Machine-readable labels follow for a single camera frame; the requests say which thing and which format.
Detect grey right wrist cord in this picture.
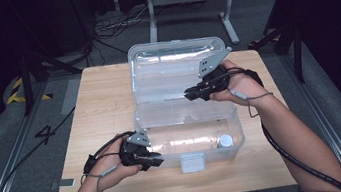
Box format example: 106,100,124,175
228,83,277,121

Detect small white bottle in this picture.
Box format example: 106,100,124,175
216,133,235,149

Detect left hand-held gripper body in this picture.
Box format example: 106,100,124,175
116,128,155,171

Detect grey tape piece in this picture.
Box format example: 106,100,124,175
48,177,76,192

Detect person's left hand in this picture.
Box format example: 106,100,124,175
80,134,146,192

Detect grey left wrist cord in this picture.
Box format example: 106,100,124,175
77,163,122,192

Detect person's right hand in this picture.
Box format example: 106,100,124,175
204,56,272,113

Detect yellow black hazard tape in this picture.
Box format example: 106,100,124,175
4,74,54,107

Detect grey wrist cord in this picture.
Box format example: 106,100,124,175
77,163,122,192
228,83,277,121

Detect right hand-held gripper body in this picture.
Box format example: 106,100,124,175
195,46,239,101

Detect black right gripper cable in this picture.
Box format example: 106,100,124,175
209,54,341,192

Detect clear plastic storage box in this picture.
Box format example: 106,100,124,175
122,31,250,181

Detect black tape floor marking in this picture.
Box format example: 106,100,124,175
33,124,58,147

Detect black metal stand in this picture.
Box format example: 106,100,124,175
246,21,309,90
15,44,88,116

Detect bundle of floor cables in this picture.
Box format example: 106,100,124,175
89,6,157,69

